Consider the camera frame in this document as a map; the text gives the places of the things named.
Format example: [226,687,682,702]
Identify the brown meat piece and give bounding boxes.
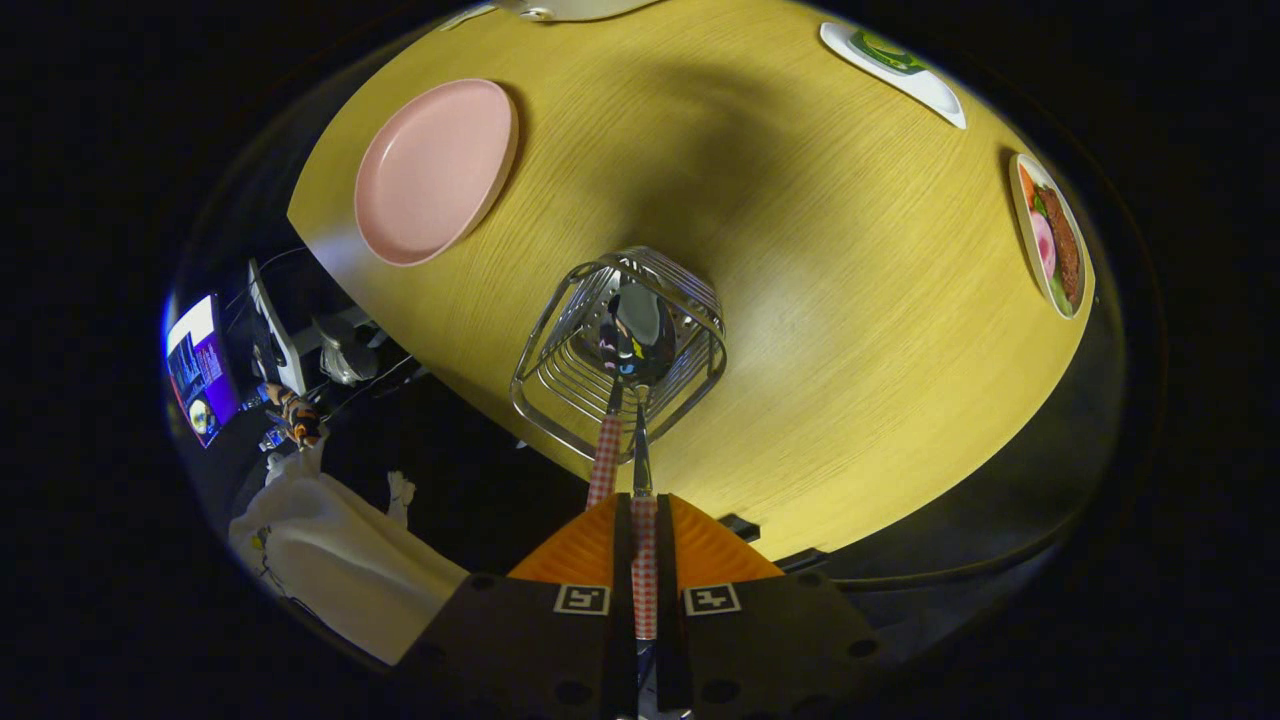
[1043,185,1084,306]

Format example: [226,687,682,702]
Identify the green label drink bottle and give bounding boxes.
[848,28,929,77]

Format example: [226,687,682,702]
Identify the metal wire basket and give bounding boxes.
[510,246,728,464]

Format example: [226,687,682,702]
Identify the white toaster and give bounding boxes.
[493,0,663,23]

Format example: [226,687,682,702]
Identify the striped orange toy figure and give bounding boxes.
[262,382,323,449]

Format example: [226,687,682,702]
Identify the white square coaster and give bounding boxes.
[819,22,969,131]

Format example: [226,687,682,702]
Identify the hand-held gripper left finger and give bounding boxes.
[395,492,639,720]

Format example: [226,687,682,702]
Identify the pink round plate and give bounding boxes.
[354,78,520,268]

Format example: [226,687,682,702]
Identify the white garment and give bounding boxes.
[228,440,471,666]

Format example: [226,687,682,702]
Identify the lit computer monitor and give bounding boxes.
[165,293,241,449]

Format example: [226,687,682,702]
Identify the white plate with food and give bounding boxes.
[1008,152,1091,321]

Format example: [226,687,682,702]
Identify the spoon with checkered handle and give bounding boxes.
[598,282,679,643]

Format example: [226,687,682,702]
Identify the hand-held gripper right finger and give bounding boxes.
[655,492,886,720]

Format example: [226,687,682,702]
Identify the white monitor back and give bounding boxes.
[247,258,311,396]

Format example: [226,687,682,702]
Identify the fork with checkered handle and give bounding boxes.
[586,380,625,509]

